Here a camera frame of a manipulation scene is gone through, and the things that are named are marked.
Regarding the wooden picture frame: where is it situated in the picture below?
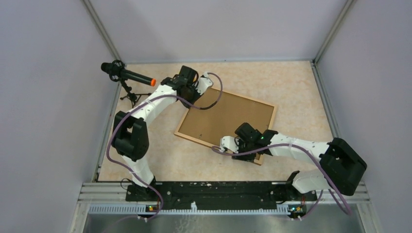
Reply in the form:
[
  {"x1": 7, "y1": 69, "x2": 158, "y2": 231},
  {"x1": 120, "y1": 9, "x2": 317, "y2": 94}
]
[{"x1": 174, "y1": 91, "x2": 278, "y2": 148}]

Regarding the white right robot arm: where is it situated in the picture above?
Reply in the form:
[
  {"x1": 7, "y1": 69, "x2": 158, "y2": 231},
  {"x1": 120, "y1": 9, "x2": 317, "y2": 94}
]
[{"x1": 221, "y1": 122, "x2": 367, "y2": 200}]

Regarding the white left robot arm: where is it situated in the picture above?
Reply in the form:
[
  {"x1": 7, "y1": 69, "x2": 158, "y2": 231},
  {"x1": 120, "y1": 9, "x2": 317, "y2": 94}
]
[{"x1": 106, "y1": 66, "x2": 213, "y2": 201}]

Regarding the black mini tripod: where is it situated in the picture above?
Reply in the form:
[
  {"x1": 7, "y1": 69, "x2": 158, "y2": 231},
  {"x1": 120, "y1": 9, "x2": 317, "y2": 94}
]
[{"x1": 120, "y1": 81, "x2": 151, "y2": 108}]

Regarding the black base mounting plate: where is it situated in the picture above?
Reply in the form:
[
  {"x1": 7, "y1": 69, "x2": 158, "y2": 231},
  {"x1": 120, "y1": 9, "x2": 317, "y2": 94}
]
[{"x1": 125, "y1": 181, "x2": 317, "y2": 210}]

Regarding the black microphone orange tip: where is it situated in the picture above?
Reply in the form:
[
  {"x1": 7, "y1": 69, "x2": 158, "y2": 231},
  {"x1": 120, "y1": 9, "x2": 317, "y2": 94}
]
[{"x1": 101, "y1": 60, "x2": 156, "y2": 86}]

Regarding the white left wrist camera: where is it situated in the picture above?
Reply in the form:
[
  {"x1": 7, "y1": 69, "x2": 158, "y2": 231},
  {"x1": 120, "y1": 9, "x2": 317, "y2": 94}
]
[{"x1": 196, "y1": 76, "x2": 214, "y2": 95}]

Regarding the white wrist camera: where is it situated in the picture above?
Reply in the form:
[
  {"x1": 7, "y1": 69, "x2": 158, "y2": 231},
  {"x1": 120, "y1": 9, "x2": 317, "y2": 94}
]
[
  {"x1": 220, "y1": 136, "x2": 239, "y2": 153},
  {"x1": 196, "y1": 76, "x2": 214, "y2": 95}
]

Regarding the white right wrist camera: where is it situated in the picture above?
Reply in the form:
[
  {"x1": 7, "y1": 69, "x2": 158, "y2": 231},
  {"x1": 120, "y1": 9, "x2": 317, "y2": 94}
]
[{"x1": 220, "y1": 136, "x2": 239, "y2": 153}]

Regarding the aluminium front rail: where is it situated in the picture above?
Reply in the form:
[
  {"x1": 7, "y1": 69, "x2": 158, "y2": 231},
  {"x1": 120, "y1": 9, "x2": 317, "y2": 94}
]
[{"x1": 70, "y1": 181, "x2": 382, "y2": 233}]

